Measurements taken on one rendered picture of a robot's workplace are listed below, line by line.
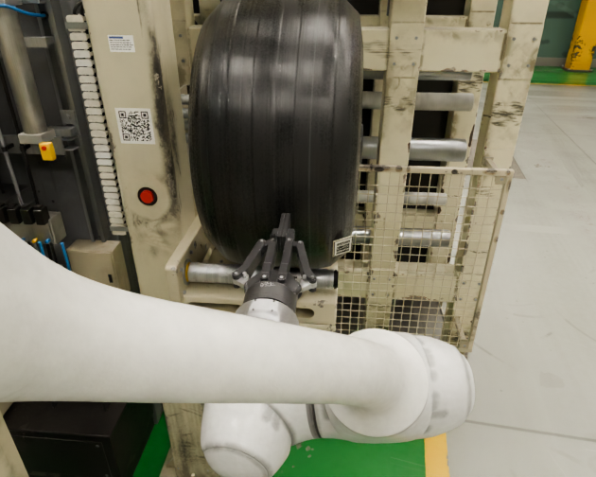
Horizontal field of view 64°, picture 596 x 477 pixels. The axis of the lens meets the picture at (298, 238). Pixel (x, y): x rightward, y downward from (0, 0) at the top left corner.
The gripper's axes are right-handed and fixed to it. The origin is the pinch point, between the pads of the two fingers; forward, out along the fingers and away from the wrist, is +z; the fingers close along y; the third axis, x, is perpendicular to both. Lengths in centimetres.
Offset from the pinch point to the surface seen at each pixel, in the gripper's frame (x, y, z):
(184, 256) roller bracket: 19.3, 24.8, 15.3
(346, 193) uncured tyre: -4.0, -10.4, 6.5
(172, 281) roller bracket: 21.5, 26.1, 9.0
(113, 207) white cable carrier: 12.1, 42.6, 22.9
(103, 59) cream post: -20, 38, 26
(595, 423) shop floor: 119, -111, 47
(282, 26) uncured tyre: -28.2, 1.7, 19.5
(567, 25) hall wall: 164, -410, 894
